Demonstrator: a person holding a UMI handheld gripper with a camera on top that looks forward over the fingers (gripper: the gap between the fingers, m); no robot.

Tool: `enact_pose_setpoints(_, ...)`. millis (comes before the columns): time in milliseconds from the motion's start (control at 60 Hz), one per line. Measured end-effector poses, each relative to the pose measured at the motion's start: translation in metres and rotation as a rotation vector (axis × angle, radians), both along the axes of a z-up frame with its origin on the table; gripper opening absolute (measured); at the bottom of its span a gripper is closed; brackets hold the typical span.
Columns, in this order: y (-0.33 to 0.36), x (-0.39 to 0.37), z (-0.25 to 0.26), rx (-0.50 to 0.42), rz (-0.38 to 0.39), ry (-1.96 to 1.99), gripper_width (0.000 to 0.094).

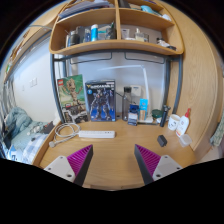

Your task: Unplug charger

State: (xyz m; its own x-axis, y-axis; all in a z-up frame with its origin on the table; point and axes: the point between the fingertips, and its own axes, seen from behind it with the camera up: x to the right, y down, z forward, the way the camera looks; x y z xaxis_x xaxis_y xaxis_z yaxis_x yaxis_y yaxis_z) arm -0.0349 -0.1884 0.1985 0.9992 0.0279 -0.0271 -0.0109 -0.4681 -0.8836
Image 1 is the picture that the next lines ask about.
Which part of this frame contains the white power strip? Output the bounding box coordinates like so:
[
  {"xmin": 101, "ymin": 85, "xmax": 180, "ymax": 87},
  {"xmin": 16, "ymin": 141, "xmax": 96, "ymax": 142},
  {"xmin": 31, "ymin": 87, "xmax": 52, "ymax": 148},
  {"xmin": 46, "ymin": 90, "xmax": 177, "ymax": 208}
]
[{"xmin": 77, "ymin": 129, "xmax": 117, "ymax": 140}]

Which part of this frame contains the black charger block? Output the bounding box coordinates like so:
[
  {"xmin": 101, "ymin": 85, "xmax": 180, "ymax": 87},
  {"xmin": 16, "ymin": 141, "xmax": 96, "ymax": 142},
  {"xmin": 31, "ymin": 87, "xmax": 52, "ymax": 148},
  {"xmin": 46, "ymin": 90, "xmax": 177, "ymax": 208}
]
[{"xmin": 156, "ymin": 134, "xmax": 169, "ymax": 148}]

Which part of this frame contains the white desk lamp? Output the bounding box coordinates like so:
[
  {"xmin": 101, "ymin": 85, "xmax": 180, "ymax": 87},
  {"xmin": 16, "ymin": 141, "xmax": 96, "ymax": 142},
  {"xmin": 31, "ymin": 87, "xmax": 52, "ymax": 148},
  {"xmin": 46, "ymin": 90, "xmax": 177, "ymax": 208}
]
[{"xmin": 97, "ymin": 63, "xmax": 158, "ymax": 125}]

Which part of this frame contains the white coiled cable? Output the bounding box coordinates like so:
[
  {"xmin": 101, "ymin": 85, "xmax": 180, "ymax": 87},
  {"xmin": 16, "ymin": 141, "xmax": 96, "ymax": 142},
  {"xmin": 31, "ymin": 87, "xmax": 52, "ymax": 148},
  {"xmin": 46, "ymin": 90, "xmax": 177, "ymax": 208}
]
[{"xmin": 48, "ymin": 122, "xmax": 81, "ymax": 149}]

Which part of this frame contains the blue robot model kit box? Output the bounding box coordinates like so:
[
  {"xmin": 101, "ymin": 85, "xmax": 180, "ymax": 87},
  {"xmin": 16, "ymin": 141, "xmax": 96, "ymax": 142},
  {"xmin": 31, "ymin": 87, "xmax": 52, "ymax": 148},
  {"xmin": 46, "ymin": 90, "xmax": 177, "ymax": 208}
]
[{"xmin": 84, "ymin": 78, "xmax": 117, "ymax": 123}]

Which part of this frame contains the black cylindrical device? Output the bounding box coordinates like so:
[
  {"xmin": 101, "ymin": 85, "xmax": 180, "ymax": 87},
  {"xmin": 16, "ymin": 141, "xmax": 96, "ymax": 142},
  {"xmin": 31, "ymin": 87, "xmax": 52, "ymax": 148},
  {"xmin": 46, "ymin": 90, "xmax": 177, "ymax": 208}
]
[{"xmin": 158, "ymin": 104, "xmax": 172, "ymax": 128}]

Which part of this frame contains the clear bottle with black cap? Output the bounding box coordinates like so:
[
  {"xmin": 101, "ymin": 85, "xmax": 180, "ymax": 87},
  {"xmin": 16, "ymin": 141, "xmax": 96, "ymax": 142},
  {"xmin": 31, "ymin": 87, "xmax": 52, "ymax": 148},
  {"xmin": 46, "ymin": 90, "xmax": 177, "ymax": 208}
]
[{"xmin": 121, "ymin": 85, "xmax": 133, "ymax": 122}]

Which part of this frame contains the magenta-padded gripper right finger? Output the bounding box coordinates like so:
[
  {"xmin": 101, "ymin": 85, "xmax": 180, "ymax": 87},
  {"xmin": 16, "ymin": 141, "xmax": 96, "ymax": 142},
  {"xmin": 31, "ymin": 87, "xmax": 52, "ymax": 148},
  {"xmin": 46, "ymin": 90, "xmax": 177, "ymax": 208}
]
[{"xmin": 134, "ymin": 144, "xmax": 184, "ymax": 186}]

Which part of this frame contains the small clear plastic container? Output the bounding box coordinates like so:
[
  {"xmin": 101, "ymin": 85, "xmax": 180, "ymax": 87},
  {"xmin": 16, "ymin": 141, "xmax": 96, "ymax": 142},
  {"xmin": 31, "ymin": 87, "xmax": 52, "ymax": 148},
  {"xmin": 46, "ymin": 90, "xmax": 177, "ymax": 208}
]
[{"xmin": 178, "ymin": 133, "xmax": 194, "ymax": 148}]

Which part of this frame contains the bed with teal bedding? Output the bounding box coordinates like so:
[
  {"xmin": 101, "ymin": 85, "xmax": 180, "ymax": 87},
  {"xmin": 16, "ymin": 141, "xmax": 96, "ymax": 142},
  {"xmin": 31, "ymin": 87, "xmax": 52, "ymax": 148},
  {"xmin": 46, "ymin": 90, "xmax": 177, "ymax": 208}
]
[{"xmin": 0, "ymin": 106, "xmax": 57, "ymax": 165}]

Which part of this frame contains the small blue box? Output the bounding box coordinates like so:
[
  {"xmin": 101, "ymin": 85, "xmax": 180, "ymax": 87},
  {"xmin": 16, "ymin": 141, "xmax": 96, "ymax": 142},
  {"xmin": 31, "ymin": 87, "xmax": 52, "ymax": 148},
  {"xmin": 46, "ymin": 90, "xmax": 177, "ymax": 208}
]
[{"xmin": 127, "ymin": 103, "xmax": 140, "ymax": 127}]

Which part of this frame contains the green tree-figure toy box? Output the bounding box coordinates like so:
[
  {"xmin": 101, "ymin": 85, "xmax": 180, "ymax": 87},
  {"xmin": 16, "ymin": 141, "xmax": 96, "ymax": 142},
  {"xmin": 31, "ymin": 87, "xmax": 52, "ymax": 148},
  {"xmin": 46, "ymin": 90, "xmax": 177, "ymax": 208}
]
[{"xmin": 56, "ymin": 73, "xmax": 90, "ymax": 125}]

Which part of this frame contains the white bottle with red cap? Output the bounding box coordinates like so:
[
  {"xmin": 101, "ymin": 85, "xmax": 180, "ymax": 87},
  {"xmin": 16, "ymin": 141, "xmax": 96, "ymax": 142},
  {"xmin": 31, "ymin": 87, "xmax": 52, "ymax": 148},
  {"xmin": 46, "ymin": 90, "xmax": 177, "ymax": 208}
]
[{"xmin": 175, "ymin": 107, "xmax": 192, "ymax": 139}]

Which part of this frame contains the green round tin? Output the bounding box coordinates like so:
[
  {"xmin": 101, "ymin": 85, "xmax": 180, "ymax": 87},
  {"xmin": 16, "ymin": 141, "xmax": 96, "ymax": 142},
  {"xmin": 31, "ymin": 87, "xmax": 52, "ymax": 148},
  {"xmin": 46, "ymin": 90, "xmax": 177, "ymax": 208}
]
[{"xmin": 151, "ymin": 108, "xmax": 164, "ymax": 120}]

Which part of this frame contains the dark metal desk frame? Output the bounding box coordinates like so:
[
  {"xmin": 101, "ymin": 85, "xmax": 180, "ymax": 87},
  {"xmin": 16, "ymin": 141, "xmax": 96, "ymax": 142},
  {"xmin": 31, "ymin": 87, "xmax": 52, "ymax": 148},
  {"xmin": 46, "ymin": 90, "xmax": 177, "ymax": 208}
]
[{"xmin": 49, "ymin": 49, "xmax": 184, "ymax": 125}]

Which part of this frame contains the white box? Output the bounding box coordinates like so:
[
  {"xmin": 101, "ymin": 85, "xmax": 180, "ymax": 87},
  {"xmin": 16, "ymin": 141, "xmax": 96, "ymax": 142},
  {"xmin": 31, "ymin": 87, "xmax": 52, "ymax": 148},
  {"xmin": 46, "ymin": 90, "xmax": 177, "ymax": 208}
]
[{"xmin": 130, "ymin": 84, "xmax": 143, "ymax": 101}]

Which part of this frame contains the light blue tall carton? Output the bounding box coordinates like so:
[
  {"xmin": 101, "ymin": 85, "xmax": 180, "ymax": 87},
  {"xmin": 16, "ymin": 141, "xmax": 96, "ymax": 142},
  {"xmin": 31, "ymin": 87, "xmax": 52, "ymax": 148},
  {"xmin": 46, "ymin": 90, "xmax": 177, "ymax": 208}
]
[{"xmin": 138, "ymin": 98, "xmax": 149, "ymax": 122}]

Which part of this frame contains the white wall switch plate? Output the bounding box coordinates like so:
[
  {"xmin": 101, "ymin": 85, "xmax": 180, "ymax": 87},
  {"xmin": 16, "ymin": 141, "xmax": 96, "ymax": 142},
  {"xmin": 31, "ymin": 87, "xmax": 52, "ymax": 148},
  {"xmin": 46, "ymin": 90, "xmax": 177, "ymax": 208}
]
[{"xmin": 28, "ymin": 77, "xmax": 39, "ymax": 89}]

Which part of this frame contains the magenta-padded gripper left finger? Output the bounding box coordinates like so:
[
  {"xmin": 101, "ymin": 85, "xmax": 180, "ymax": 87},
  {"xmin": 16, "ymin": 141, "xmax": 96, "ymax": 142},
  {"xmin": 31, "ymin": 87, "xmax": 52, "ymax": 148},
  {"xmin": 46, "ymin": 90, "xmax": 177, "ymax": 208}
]
[{"xmin": 43, "ymin": 144, "xmax": 94, "ymax": 187}]

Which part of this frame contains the wooden shelf unit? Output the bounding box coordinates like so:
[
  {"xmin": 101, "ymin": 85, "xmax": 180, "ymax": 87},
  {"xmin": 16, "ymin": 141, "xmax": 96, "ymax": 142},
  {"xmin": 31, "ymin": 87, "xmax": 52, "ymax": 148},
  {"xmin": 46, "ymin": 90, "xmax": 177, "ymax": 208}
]
[{"xmin": 48, "ymin": 0, "xmax": 185, "ymax": 57}]

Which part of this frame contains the white mug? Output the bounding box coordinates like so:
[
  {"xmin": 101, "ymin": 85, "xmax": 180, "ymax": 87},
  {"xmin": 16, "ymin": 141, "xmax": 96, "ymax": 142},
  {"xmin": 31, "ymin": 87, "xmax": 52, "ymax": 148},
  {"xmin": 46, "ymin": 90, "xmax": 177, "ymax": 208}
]
[{"xmin": 167, "ymin": 113, "xmax": 182, "ymax": 132}]

